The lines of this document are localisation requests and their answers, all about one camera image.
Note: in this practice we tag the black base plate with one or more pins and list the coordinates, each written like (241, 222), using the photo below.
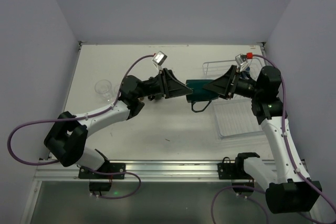
(107, 171)
(232, 170)

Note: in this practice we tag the white wire dish rack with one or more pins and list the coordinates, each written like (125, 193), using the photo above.
(234, 117)

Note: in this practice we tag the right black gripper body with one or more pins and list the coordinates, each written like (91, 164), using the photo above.
(232, 82)

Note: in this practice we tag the black controller box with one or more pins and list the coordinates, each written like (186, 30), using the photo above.
(242, 188)
(99, 187)

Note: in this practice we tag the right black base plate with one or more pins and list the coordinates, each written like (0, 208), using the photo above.
(232, 170)

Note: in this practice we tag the right black controller box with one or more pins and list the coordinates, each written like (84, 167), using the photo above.
(242, 188)

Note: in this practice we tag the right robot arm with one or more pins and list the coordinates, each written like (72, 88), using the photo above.
(289, 188)

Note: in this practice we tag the clear glass cup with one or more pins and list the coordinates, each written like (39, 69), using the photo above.
(116, 89)
(104, 89)

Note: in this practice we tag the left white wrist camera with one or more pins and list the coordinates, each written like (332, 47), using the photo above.
(158, 60)

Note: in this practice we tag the aluminium mounting rail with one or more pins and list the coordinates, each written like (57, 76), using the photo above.
(148, 171)

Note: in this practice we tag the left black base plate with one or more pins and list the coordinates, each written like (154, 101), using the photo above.
(107, 171)

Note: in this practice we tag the teal cup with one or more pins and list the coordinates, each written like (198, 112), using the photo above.
(199, 93)

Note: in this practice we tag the left black controller box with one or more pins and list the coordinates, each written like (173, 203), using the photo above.
(99, 187)

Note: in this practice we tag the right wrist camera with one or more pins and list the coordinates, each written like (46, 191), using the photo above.
(242, 62)

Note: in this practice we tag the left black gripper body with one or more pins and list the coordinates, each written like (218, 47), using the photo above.
(163, 84)

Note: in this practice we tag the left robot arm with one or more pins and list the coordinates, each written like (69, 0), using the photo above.
(67, 138)

